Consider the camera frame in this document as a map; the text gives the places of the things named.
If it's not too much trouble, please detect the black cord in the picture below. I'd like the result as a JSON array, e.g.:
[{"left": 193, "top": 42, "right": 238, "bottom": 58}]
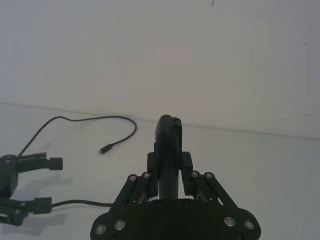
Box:
[{"left": 50, "top": 198, "right": 114, "bottom": 208}]

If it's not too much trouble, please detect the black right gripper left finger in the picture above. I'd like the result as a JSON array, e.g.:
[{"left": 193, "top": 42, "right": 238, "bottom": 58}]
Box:
[{"left": 108, "top": 151, "right": 160, "bottom": 218}]

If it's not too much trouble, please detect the black cable with small plug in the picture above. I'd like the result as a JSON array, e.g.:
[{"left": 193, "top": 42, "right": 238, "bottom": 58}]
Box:
[{"left": 17, "top": 115, "right": 138, "bottom": 157}]

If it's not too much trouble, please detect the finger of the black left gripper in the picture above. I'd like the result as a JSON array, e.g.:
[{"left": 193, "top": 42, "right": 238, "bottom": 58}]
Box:
[
  {"left": 0, "top": 196, "right": 53, "bottom": 227},
  {"left": 15, "top": 152, "right": 64, "bottom": 174}
]

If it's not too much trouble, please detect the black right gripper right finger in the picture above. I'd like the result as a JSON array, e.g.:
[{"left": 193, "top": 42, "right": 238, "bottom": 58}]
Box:
[{"left": 180, "top": 151, "right": 240, "bottom": 209}]

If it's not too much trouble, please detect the white table cloth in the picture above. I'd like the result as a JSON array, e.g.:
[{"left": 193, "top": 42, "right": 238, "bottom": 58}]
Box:
[{"left": 0, "top": 101, "right": 320, "bottom": 240}]

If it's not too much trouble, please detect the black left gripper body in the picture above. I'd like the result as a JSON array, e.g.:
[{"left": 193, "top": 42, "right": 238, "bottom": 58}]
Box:
[{"left": 0, "top": 154, "right": 20, "bottom": 199}]

